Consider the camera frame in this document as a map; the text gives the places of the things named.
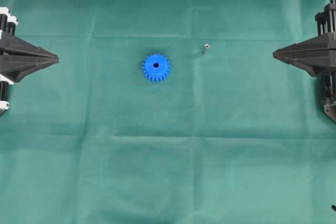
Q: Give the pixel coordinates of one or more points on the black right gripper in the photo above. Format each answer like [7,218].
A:
[318,46]

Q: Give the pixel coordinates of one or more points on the small grey metal shaft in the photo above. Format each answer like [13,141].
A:
[206,49]

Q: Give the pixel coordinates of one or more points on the blue plastic spur gear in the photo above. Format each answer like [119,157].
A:
[156,67]

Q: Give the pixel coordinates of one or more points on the green table cloth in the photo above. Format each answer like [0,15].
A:
[233,136]

